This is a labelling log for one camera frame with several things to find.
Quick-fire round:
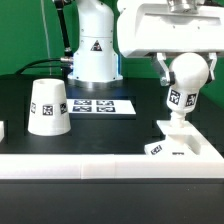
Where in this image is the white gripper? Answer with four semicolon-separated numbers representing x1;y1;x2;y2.
117;0;224;86

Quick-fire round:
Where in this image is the white lamp bulb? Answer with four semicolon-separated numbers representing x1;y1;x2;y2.
167;53;209;128

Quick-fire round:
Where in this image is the white lamp base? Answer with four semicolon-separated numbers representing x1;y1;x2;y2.
144;120;201;158

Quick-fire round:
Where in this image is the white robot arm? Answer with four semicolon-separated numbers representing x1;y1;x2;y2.
70;0;224;86

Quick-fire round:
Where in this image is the white lamp shade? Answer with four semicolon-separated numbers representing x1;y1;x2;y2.
28;78;71;136

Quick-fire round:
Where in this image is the white marker sheet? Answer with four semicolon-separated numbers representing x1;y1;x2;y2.
67;99;135;115

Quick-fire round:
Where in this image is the white block at left edge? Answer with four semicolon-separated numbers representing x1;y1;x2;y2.
0;121;4;142

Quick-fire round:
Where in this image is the white L-shaped fence wall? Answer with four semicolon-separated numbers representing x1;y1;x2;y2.
0;131;224;180

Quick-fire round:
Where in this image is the black cable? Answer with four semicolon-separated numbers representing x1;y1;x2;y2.
14;58;73;75

